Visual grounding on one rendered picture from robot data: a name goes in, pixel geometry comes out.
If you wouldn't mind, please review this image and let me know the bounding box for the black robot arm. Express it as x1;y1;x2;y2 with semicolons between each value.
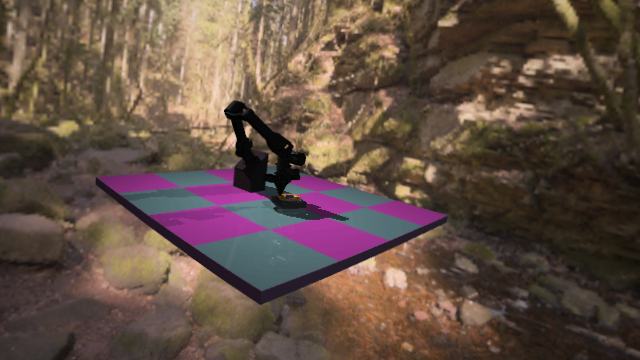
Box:
224;100;306;181

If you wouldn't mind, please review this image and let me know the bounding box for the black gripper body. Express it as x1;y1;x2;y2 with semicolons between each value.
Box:
262;161;300;183

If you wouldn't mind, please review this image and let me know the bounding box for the orange round plate with holes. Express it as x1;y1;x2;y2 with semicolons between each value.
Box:
278;194;301;202

